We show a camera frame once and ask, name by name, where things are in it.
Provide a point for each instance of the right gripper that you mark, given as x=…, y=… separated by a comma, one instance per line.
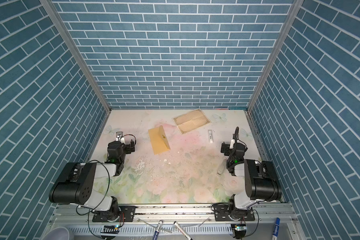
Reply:
x=226, y=147

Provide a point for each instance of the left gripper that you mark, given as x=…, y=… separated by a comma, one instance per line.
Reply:
x=128, y=147

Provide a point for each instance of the beige letter paper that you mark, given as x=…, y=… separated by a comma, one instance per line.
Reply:
x=191, y=121

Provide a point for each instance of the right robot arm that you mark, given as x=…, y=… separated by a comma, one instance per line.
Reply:
x=260, y=181

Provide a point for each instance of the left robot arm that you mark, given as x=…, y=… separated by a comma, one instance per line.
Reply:
x=75, y=185

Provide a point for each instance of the yellow envelope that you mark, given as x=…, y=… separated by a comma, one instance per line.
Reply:
x=158, y=140

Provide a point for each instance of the white glue stick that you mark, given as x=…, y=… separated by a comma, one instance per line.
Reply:
x=210, y=135

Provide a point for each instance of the blue marker pen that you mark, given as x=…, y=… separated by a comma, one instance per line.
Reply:
x=157, y=230

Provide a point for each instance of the black white marker pen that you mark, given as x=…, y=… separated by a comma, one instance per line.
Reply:
x=182, y=231

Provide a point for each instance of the blue marker right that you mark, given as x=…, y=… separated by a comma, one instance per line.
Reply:
x=276, y=229

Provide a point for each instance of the white bowl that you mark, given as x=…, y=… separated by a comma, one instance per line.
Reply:
x=60, y=233

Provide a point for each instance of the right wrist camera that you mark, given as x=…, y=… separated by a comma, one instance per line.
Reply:
x=232, y=143

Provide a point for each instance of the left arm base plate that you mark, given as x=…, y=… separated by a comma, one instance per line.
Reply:
x=123, y=214

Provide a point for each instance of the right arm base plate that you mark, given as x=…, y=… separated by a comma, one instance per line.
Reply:
x=223, y=213

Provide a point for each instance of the aluminium rail frame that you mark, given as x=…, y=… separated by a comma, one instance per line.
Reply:
x=197, y=220

